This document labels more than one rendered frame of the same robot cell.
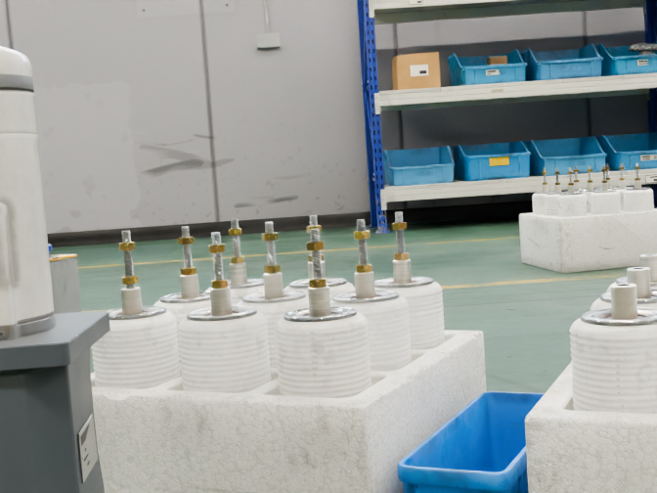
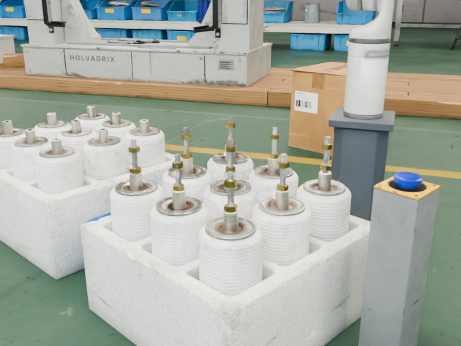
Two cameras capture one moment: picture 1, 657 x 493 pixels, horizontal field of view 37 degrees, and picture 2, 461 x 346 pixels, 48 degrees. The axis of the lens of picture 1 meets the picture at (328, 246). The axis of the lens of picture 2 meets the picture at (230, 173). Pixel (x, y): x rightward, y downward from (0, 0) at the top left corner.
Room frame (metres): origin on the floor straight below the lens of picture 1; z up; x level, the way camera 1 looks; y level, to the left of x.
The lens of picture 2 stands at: (1.96, 0.35, 0.58)
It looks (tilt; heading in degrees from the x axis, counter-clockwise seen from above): 20 degrees down; 199
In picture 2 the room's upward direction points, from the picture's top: straight up
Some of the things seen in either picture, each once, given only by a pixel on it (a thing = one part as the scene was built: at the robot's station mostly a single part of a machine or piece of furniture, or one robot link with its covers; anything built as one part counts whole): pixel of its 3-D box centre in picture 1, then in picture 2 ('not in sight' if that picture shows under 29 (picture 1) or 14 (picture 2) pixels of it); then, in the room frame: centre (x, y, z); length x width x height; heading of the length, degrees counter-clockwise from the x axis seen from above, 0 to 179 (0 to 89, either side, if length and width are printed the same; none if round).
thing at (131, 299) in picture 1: (131, 302); (324, 180); (1.09, 0.23, 0.26); 0.02 x 0.02 x 0.03
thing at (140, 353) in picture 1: (139, 393); (321, 234); (1.09, 0.23, 0.16); 0.10 x 0.10 x 0.18
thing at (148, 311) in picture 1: (132, 314); (324, 187); (1.09, 0.23, 0.25); 0.08 x 0.08 x 0.01
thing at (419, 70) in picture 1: (415, 73); not in sight; (5.68, -0.57, 0.89); 0.31 x 0.24 x 0.20; 1
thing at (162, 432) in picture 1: (284, 431); (230, 268); (1.15, 0.07, 0.09); 0.39 x 0.39 x 0.18; 64
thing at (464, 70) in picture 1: (486, 69); not in sight; (5.77, -0.99, 0.90); 0.50 x 0.38 x 0.21; 3
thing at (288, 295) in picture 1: (274, 297); (230, 187); (1.15, 0.07, 0.25); 0.08 x 0.08 x 0.01
